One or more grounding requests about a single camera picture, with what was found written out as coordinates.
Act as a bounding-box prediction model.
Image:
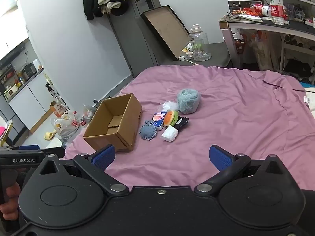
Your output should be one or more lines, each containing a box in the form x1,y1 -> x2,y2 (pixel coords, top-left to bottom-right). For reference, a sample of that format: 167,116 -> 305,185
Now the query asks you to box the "black spray bottle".
45,83 -> 56,99

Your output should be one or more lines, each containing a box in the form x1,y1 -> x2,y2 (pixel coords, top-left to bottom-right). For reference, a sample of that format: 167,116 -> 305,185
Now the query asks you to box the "watermelon plush toy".
163,110 -> 179,127

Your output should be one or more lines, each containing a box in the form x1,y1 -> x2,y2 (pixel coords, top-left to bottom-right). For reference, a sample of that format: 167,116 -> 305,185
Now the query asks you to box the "black jacket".
83,0 -> 134,20

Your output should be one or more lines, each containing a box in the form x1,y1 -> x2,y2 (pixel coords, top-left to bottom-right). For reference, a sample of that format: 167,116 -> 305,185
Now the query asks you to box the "clear red label water bottle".
269,0 -> 286,25

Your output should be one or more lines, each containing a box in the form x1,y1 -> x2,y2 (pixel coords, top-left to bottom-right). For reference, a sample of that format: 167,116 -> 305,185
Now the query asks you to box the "person's left hand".
0,181 -> 22,221

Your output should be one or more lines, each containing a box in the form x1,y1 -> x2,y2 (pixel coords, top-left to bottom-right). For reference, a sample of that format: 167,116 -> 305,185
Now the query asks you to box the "blue-grey knitted cloth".
139,119 -> 158,141

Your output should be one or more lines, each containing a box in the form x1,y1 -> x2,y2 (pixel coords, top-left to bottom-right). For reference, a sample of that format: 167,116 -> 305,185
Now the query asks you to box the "brown cardboard box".
83,93 -> 143,152

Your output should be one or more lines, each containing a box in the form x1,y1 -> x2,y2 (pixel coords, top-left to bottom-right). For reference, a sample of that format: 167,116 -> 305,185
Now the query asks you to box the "blue fluffy plush ball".
177,88 -> 201,115

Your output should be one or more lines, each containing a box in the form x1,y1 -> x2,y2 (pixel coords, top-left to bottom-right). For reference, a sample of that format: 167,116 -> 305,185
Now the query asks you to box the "beige tote bag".
251,33 -> 281,72

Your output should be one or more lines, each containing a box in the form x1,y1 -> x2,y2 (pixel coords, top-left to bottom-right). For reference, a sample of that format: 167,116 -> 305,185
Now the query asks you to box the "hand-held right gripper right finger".
194,145 -> 291,197

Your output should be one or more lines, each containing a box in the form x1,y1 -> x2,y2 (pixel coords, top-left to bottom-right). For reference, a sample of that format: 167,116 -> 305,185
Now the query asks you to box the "clear plastic bag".
159,100 -> 179,112

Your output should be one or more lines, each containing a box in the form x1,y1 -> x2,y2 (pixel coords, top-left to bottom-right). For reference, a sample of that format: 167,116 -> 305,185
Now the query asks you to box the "grey door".
108,0 -> 158,68

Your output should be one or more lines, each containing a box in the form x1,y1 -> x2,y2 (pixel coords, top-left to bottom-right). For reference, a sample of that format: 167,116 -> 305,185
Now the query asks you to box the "black bag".
285,59 -> 313,79

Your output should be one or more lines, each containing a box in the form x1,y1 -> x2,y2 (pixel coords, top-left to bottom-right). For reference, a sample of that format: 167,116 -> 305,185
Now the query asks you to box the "red label drink bottle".
250,2 -> 271,17

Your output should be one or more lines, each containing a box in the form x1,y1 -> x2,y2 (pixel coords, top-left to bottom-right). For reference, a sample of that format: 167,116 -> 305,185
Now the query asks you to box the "clear large water jug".
188,24 -> 212,62

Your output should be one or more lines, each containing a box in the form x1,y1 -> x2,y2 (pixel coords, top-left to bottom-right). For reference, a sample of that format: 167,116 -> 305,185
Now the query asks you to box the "white kitchen cabinet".
0,67 -> 64,148

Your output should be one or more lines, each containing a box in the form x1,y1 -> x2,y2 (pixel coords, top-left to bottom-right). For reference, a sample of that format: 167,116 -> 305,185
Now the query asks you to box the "black framed brown board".
140,5 -> 190,61

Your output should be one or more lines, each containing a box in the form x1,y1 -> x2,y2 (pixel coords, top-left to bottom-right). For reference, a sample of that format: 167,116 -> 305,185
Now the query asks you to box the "red plastic basket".
235,33 -> 248,54

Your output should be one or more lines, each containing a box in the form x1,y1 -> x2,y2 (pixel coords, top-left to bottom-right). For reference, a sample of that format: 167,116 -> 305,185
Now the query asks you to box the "clear bag with trash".
82,104 -> 95,121

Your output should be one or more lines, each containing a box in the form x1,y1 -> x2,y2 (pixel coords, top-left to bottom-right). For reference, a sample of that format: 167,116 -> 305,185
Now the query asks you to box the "pink bed sheet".
59,65 -> 315,192

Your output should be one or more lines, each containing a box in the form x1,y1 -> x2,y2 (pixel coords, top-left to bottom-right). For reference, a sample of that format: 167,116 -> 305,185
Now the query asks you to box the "white desk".
219,15 -> 315,74

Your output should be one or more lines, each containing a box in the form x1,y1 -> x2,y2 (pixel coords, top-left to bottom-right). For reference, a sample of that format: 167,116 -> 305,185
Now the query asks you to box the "black pouch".
174,116 -> 190,130

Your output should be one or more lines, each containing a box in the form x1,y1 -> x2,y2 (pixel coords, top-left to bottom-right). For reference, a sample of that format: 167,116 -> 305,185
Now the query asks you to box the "small red print carton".
50,102 -> 67,118

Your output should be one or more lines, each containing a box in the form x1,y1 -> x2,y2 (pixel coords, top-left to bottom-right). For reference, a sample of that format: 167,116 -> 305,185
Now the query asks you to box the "white remote control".
238,14 -> 262,22

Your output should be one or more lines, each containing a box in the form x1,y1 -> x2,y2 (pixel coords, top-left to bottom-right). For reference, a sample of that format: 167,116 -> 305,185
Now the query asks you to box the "white tissue pack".
161,125 -> 179,142

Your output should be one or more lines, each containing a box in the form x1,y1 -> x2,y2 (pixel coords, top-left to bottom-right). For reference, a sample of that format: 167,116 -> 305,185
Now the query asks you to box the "white printed plastic bag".
50,111 -> 80,140

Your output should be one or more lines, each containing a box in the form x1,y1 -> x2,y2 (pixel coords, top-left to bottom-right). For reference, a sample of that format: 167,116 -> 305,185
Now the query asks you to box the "blue peach snack packet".
152,112 -> 168,131

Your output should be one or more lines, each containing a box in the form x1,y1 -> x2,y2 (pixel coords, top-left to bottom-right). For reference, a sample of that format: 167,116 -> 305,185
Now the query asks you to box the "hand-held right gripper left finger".
32,145 -> 130,197

